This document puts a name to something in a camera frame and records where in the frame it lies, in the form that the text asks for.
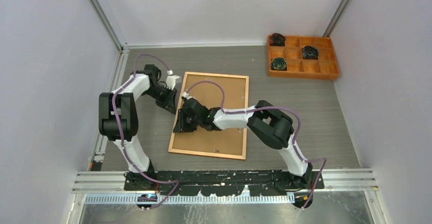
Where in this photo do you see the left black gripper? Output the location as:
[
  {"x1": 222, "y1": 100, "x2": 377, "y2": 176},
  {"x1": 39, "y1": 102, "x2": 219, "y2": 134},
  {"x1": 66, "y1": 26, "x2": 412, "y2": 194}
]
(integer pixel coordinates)
[{"x1": 144, "y1": 85, "x2": 177, "y2": 114}]

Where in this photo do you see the orange wooden picture frame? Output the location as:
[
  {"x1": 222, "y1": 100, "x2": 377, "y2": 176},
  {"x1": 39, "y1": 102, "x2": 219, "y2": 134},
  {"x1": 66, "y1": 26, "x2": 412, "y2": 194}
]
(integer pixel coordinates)
[{"x1": 168, "y1": 71, "x2": 251, "y2": 161}]

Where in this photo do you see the brown cardboard backing board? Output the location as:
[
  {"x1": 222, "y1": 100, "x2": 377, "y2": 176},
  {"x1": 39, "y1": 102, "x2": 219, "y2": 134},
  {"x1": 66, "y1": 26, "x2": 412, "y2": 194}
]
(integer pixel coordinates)
[{"x1": 172, "y1": 74, "x2": 247, "y2": 157}]

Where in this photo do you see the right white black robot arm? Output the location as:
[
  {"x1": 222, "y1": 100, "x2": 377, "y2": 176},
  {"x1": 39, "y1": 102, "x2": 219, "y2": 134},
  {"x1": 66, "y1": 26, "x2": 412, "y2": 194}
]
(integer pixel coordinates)
[{"x1": 173, "y1": 97, "x2": 313, "y2": 189}]

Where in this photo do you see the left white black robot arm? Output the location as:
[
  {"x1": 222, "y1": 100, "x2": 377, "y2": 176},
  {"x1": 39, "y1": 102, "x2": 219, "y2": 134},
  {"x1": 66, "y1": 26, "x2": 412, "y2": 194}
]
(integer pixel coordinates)
[{"x1": 98, "y1": 65, "x2": 181, "y2": 190}]

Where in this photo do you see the orange compartment tray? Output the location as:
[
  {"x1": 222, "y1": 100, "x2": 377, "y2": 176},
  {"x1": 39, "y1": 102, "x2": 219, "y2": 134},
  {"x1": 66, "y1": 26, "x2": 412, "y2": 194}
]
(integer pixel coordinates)
[{"x1": 266, "y1": 33, "x2": 340, "y2": 80}]

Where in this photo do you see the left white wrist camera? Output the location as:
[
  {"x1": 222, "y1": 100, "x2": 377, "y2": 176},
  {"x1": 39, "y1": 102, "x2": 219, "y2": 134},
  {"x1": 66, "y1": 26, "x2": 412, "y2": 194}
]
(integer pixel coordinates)
[{"x1": 165, "y1": 70, "x2": 182, "y2": 90}]

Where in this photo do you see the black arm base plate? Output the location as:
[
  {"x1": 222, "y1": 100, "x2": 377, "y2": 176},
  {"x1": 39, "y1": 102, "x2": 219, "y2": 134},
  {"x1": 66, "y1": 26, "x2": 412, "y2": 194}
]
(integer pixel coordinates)
[{"x1": 123, "y1": 170, "x2": 317, "y2": 197}]

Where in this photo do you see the aluminium rail front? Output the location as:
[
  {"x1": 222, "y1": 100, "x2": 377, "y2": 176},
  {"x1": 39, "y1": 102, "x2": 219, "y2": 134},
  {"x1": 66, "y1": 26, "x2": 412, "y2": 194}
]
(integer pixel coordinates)
[{"x1": 72, "y1": 169, "x2": 379, "y2": 193}]

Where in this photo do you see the black blue coiled cable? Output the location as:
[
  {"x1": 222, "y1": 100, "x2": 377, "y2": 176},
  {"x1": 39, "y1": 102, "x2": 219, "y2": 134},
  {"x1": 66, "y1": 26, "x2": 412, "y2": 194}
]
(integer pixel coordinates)
[{"x1": 271, "y1": 57, "x2": 287, "y2": 71}]

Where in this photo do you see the black coiled cable top-left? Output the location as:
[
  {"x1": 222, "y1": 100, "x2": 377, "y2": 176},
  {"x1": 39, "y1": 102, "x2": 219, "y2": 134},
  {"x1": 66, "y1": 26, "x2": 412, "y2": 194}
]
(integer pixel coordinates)
[{"x1": 269, "y1": 33, "x2": 286, "y2": 47}]

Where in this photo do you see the black coiled cable middle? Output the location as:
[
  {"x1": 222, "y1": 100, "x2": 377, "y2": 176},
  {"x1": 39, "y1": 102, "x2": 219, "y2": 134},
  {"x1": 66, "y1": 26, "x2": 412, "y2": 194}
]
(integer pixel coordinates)
[{"x1": 302, "y1": 45, "x2": 319, "y2": 60}]

